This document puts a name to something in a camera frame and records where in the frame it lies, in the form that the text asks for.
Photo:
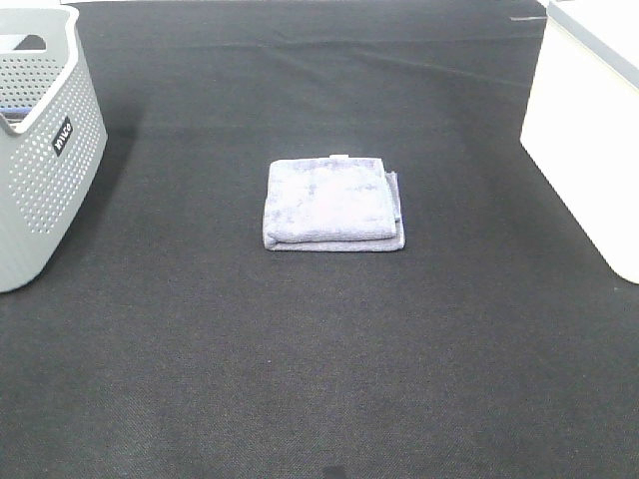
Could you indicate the blue cloth inside basket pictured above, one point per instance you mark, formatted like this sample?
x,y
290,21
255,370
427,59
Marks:
x,y
15,114

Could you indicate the black table mat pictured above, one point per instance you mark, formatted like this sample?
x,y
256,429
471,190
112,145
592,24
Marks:
x,y
163,341

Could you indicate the lavender towel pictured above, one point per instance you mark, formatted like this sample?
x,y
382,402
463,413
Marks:
x,y
332,204

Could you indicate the grey perforated laundry basket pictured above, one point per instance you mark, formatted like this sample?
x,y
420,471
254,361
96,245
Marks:
x,y
49,160

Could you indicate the white storage bin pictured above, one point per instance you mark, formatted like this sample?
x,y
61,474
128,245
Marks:
x,y
581,122

